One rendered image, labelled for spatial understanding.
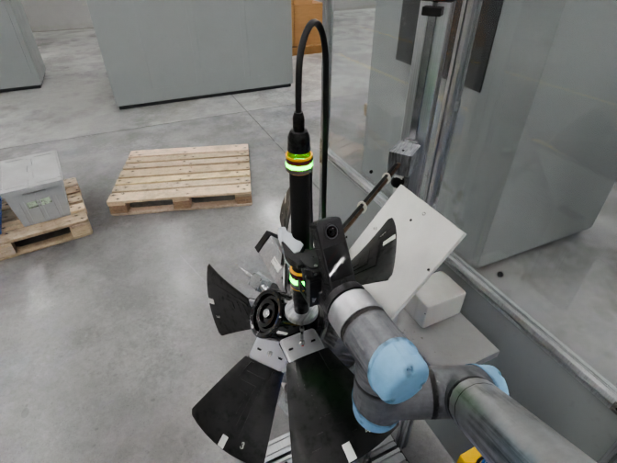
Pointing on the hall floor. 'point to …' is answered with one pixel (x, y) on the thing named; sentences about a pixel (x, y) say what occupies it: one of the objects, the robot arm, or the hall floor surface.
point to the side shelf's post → (403, 433)
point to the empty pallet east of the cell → (183, 179)
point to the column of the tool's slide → (426, 82)
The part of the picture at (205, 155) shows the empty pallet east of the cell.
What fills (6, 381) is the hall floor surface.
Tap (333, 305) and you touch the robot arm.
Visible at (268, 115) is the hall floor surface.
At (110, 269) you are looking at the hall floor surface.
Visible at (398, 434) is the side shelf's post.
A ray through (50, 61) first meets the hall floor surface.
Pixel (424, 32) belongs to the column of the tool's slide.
